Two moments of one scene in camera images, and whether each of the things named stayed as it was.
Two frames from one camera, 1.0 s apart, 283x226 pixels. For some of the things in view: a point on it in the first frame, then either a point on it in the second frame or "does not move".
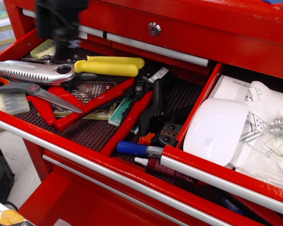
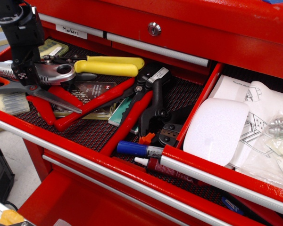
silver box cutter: [33, 72] does not move
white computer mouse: [215, 130] does not move
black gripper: [66, 41] to [26, 36]
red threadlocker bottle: [155, 163] does not move
